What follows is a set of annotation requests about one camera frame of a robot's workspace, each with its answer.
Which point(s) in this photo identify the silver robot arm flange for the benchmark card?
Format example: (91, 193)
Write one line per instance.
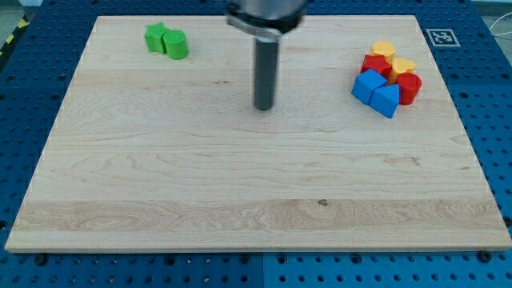
(266, 20)

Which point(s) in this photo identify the green star block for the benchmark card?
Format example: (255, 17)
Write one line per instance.
(154, 38)

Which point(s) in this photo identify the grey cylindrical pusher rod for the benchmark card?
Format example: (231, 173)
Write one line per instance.
(265, 73)

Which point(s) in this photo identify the light wooden board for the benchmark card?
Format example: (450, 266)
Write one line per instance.
(154, 155)

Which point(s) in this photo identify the blue cube block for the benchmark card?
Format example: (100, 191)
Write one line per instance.
(366, 83)

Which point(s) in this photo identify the green cylinder block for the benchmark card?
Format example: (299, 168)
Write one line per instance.
(176, 44)

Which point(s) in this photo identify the blue triangular prism block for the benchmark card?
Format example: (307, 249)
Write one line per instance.
(385, 100)

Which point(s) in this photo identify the red pentagon block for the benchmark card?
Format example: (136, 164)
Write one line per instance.
(377, 63)

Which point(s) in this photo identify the yellow heart block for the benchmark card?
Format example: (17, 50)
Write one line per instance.
(400, 66)

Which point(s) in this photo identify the red cylinder block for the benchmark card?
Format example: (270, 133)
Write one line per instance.
(409, 85)

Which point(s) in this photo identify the white fiducial marker tag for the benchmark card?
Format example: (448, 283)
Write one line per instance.
(440, 37)

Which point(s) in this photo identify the yellow black hazard tape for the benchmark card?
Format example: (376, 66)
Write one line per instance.
(15, 36)

